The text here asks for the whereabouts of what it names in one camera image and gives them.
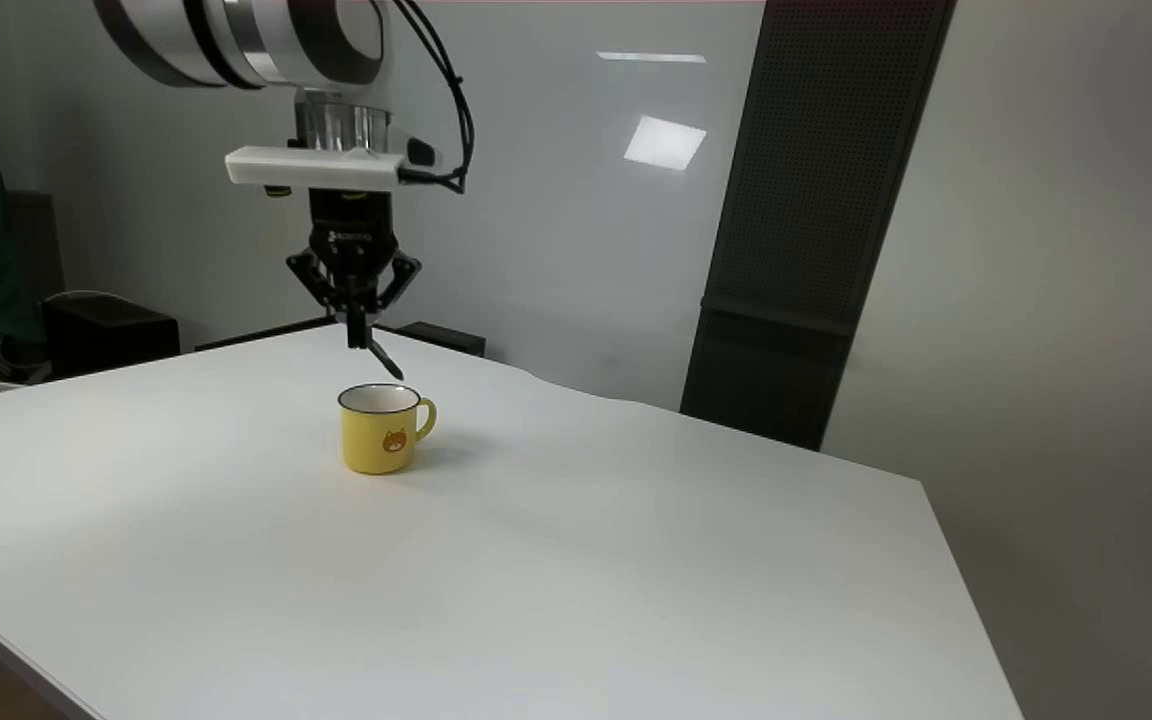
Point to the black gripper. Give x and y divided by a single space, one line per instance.
350 221

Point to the black pen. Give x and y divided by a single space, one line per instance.
387 356

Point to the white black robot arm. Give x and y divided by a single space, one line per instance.
251 39

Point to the yellow enamel mug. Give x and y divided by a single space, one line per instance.
376 435

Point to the black speaker box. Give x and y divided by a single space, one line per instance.
110 334

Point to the dark vertical pillar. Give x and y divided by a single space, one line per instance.
811 213

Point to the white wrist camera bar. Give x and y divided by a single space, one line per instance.
316 165

